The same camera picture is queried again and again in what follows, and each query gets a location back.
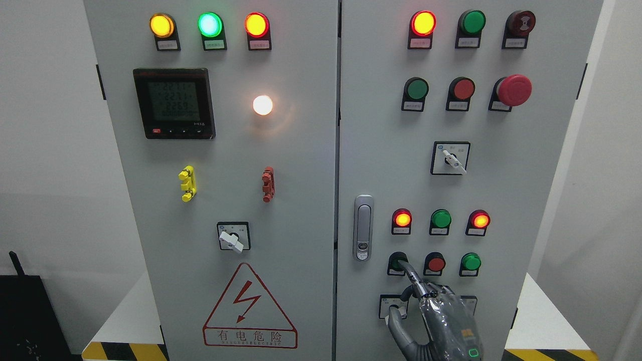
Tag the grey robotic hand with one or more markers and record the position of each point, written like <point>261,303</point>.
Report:
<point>449,323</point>

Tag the green start push button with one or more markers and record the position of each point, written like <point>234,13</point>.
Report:
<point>394,268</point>

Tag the yellow plastic terminal connector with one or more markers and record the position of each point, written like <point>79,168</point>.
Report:
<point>188,183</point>

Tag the silver cabinet door handle lock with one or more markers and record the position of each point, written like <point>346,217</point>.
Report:
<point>362,230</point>

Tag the green indicator light top left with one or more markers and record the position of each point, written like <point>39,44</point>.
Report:
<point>212,32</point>

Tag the black key selector switch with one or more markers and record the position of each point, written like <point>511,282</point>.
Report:
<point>470,302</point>

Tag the upper right selector switch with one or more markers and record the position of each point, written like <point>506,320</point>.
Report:
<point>450,157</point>

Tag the black box with antenna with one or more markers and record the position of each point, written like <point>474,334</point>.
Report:
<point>29,327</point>

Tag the red indicator lower left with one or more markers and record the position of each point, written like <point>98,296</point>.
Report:
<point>401,222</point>

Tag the green indicator top right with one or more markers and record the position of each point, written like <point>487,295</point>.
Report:
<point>469,29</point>

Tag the grey electrical control cabinet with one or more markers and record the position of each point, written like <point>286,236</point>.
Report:
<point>336,73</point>

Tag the red push button upper row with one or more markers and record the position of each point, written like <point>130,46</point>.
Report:
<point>459,94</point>

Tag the lower white selector switch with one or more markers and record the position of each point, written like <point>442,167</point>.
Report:
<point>388,300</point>

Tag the dark red buzzer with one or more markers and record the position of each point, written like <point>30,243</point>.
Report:
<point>518,26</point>

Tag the green indicator lower middle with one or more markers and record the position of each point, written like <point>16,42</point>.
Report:
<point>440,222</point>

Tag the red lit indicator top right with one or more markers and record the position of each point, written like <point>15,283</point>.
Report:
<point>421,28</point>

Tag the yellow indicator light top left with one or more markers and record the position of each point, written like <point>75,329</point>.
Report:
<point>165,32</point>

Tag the red plastic terminal connector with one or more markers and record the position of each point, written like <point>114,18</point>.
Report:
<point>268,184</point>

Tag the red electrical warning triangle sticker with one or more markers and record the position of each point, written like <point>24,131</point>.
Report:
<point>247,315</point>

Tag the red stop push button lower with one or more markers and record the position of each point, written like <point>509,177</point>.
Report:
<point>434,264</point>

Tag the red-orange indicator light top left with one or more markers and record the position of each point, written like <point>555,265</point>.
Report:
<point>257,27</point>

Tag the white glowing indicator light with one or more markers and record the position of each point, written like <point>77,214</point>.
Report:
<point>262,105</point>

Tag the red-orange indicator lower right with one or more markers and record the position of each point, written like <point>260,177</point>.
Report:
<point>478,223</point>

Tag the green push button upper row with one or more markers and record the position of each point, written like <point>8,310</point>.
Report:
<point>414,94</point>

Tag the left door selector switch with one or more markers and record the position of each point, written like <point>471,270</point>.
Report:
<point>234,236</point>

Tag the red emergency stop mushroom button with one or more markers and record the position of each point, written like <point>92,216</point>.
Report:
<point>510,91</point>

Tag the white platform with hazard stripes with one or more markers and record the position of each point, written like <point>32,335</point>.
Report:
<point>539,332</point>

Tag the black digital power meter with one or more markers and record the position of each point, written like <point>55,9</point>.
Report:
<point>175,103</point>

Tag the green push button lower right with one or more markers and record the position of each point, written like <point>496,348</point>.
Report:
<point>469,265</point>

